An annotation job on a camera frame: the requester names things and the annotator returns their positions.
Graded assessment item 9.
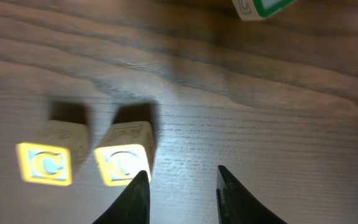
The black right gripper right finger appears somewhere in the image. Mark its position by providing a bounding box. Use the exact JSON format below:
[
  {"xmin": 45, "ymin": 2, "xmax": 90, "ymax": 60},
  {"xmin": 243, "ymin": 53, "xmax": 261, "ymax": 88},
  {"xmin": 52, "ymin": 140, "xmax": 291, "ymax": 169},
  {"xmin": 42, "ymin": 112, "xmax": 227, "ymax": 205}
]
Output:
[{"xmin": 216, "ymin": 165, "xmax": 287, "ymax": 224}]

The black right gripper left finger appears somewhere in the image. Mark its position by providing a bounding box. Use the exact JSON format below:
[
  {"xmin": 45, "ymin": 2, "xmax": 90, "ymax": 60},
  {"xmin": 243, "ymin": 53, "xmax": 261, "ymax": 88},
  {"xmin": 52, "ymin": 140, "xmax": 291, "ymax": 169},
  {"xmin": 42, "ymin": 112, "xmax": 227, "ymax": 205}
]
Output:
[{"xmin": 93, "ymin": 170, "xmax": 150, "ymax": 224}]

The yellow O block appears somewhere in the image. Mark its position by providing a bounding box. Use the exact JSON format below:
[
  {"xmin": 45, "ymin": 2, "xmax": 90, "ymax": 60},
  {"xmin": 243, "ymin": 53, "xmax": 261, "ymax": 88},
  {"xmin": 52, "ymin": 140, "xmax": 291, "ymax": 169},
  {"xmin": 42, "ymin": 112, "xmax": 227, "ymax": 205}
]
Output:
[{"xmin": 93, "ymin": 121, "xmax": 156, "ymax": 187}]

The yellow C block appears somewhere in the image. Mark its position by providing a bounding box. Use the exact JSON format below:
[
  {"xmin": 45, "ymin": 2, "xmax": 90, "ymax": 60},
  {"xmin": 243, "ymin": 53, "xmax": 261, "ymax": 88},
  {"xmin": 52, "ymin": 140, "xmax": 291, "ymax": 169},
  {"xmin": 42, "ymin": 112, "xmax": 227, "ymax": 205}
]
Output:
[{"xmin": 16, "ymin": 120, "xmax": 89, "ymax": 186}]

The green V block right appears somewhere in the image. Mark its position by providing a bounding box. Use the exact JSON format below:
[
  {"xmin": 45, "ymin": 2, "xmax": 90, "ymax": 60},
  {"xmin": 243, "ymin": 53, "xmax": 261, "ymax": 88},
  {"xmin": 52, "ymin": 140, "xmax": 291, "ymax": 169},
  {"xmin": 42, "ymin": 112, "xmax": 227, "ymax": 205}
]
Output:
[{"xmin": 232, "ymin": 0, "xmax": 296, "ymax": 21}]

